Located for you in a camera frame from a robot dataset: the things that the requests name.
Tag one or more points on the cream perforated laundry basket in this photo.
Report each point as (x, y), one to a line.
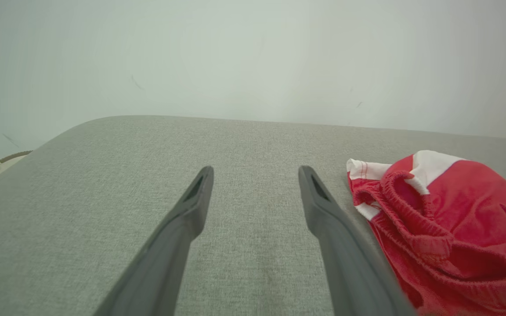
(9, 160)

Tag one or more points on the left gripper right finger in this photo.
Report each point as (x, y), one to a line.
(349, 263)

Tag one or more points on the red shorts with white panels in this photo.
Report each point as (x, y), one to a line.
(468, 206)

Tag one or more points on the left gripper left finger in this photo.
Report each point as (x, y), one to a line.
(165, 263)

